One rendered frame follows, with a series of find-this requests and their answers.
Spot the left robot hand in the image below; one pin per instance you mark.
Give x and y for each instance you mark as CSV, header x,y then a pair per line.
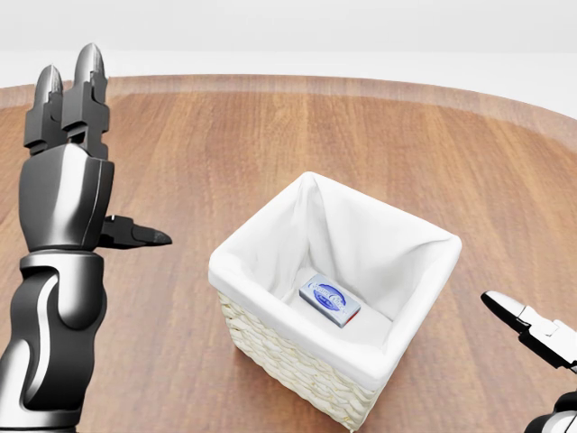
x,y
63,194

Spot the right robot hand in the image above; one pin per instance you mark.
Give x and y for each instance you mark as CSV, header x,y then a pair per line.
x,y
532,331

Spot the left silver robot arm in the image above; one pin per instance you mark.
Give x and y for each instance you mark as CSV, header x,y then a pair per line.
x,y
49,325

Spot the blue cream cheese box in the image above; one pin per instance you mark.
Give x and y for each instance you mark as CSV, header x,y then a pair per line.
x,y
330,300

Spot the white lined wicker basket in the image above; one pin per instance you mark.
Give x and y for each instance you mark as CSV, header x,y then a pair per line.
x,y
342,252

